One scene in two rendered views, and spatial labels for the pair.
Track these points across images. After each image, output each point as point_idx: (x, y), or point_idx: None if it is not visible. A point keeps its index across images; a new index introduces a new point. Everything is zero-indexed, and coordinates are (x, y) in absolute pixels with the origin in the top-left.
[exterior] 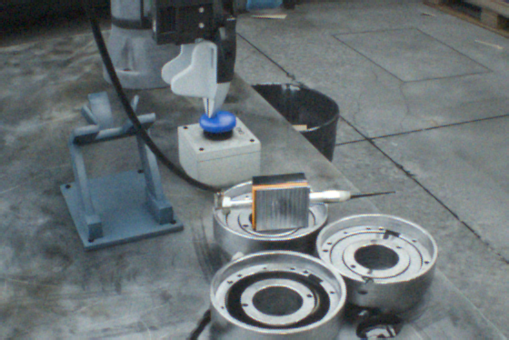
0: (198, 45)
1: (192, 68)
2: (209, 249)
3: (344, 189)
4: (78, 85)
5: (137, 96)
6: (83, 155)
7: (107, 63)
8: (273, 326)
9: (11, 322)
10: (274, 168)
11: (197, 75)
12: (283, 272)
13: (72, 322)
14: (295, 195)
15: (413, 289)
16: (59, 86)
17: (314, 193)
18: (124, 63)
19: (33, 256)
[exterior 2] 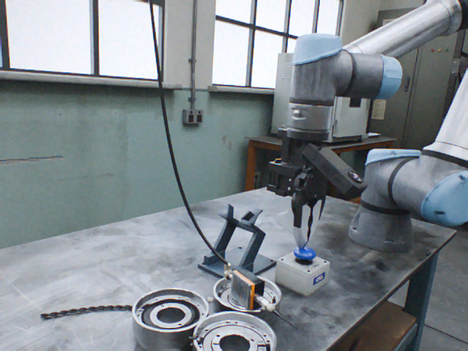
0: (290, 200)
1: (286, 212)
2: None
3: (331, 331)
4: (334, 226)
5: (248, 211)
6: (272, 245)
7: (173, 167)
8: (147, 317)
9: (136, 263)
10: (324, 299)
11: (288, 218)
12: (198, 311)
13: (144, 276)
14: (244, 286)
15: None
16: (326, 223)
17: (259, 294)
18: (355, 224)
19: (184, 255)
